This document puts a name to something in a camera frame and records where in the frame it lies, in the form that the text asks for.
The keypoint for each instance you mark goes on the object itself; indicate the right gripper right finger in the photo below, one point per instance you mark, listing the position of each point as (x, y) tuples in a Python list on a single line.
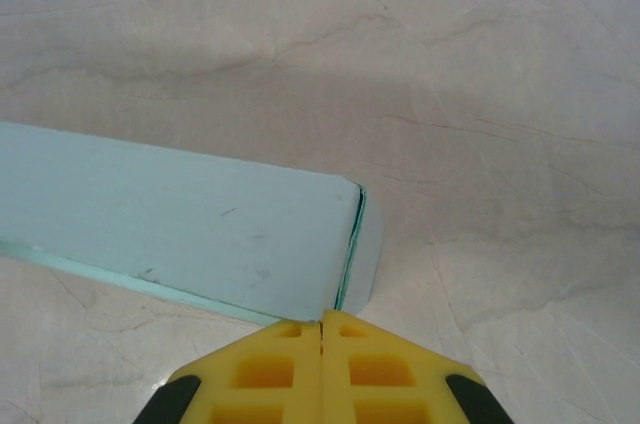
[(385, 384)]

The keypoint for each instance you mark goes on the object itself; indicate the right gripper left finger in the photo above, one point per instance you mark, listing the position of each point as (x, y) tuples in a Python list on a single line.
[(260, 384)]

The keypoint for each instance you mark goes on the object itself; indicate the light blue paper box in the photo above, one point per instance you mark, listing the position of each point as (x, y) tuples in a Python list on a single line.
[(175, 224)]

